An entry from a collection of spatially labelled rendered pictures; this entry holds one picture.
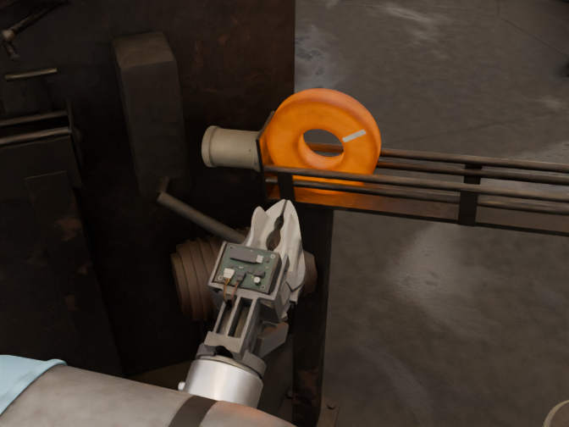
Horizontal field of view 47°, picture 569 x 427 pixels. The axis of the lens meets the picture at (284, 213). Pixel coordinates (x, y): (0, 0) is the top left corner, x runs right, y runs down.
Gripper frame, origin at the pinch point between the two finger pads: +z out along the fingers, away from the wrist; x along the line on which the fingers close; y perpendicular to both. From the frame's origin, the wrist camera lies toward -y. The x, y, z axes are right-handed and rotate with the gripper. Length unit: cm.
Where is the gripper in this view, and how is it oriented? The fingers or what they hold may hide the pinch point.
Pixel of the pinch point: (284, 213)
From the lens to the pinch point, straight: 76.8
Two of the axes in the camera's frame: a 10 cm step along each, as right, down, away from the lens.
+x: -9.6, -1.9, 2.1
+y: -0.9, -5.2, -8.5
